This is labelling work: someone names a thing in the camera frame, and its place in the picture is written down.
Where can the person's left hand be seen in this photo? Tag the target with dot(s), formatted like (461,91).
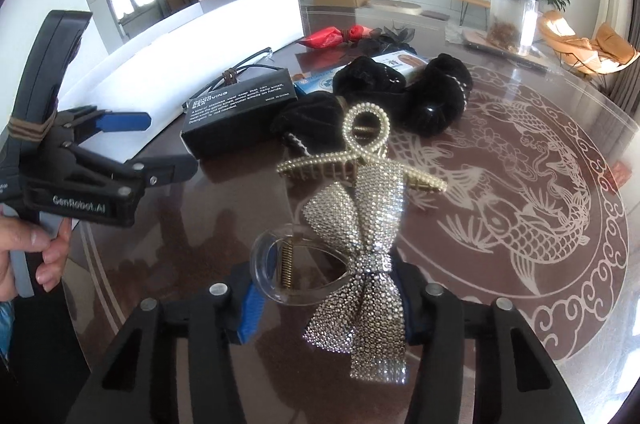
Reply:
(55,259)

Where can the white slim packet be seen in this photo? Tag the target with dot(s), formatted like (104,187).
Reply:
(400,61)

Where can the black box with white print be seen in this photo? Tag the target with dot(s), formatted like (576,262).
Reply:
(235,114)

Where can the black mesh hair flower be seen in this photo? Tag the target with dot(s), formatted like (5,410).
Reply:
(385,40)

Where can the red plastic bag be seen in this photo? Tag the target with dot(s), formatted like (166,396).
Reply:
(325,36)

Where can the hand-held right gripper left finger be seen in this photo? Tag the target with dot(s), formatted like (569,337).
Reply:
(247,309)

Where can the red fabric flower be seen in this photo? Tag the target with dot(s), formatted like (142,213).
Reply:
(355,32)

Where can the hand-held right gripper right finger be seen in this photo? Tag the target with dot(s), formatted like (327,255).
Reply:
(435,319)

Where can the black velvet scrunchie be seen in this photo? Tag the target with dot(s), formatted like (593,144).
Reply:
(365,76)
(310,111)

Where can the rhinestone bow hair clip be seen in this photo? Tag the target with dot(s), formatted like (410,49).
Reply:
(365,214)

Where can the black pearl-trimmed scrunchie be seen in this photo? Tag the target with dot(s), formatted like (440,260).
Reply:
(435,104)

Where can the wooden tray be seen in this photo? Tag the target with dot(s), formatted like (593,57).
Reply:
(475,38)

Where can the black-framed eyeglasses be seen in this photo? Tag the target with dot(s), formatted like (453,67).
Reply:
(230,77)

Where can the orange lounge chair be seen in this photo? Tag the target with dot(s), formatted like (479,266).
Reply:
(610,39)

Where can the white board panel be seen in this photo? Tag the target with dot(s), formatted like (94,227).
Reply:
(200,39)

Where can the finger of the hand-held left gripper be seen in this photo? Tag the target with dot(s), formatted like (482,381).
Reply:
(165,169)
(125,120)

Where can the pearl hair claw clip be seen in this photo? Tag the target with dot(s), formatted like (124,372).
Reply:
(376,147)

